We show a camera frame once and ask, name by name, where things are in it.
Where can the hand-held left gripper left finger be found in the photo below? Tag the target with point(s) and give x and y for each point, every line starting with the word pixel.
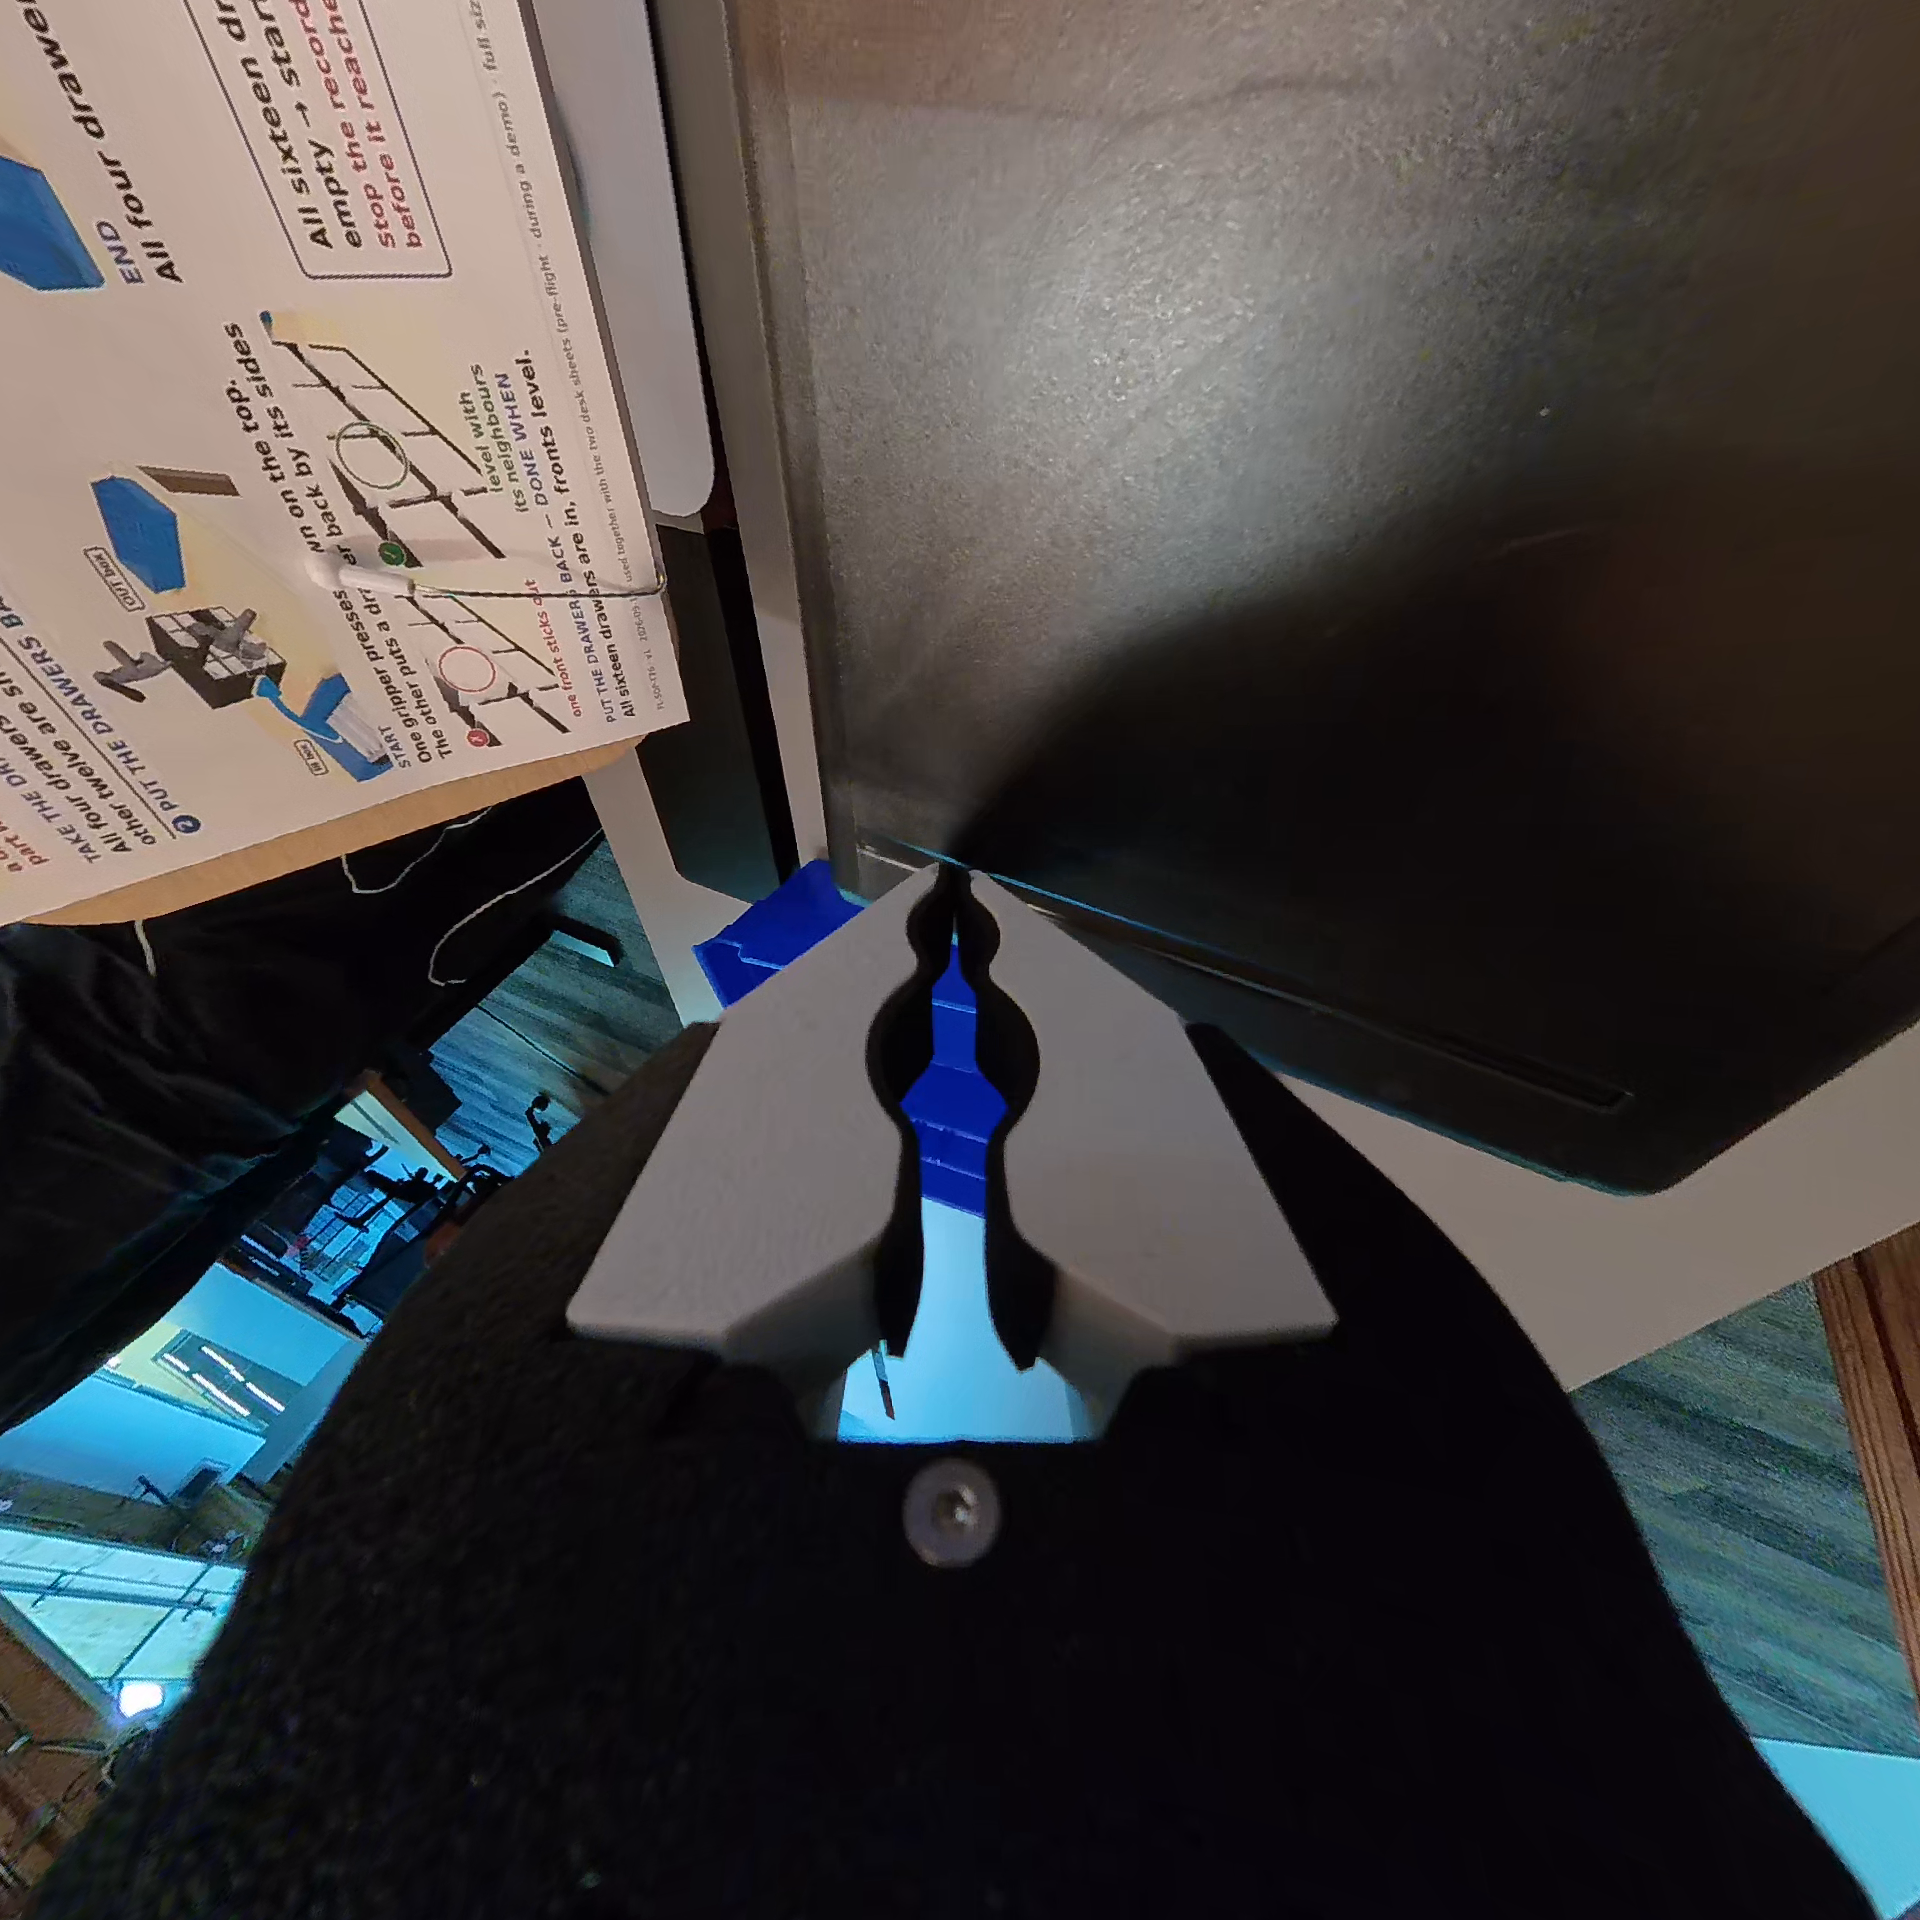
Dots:
pixel 750 1170

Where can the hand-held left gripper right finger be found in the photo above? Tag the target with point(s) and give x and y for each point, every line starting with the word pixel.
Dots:
pixel 1154 1201

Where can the blue plastic drawer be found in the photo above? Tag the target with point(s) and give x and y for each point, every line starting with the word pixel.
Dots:
pixel 774 937

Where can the black drawer cabinet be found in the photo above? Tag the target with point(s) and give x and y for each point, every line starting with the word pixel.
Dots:
pixel 1277 523

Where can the brown backing board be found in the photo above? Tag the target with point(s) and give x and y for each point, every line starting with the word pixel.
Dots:
pixel 225 878

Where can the person's black clothing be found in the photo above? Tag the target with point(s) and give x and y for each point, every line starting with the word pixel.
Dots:
pixel 149 1125

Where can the white board stand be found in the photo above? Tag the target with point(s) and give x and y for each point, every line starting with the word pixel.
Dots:
pixel 661 300

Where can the printed instruction sheet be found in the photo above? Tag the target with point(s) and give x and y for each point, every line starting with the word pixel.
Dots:
pixel 300 376

